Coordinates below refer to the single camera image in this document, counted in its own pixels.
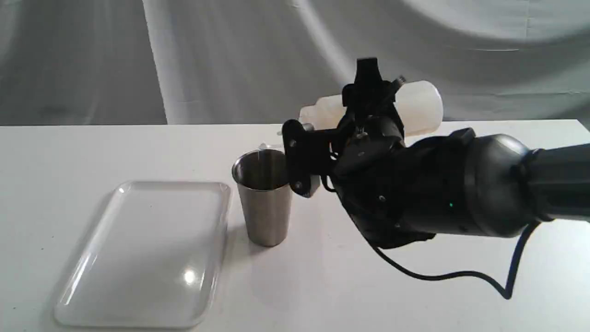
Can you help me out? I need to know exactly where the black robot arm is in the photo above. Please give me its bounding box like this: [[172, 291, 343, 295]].
[[331, 58, 589, 249]]

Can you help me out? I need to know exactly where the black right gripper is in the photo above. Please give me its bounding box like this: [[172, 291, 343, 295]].
[[330, 57, 475, 249]]

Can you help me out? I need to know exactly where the translucent plastic squeeze bottle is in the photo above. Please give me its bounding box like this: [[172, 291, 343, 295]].
[[297, 81, 444, 152]]

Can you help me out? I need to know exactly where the white backdrop cloth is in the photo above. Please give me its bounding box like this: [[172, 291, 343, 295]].
[[0, 0, 589, 127]]

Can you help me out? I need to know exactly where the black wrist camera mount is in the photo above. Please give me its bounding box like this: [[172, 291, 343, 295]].
[[282, 119, 342, 198]]

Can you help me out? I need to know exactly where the stainless steel cup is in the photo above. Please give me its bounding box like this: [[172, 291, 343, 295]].
[[231, 149, 292, 247]]

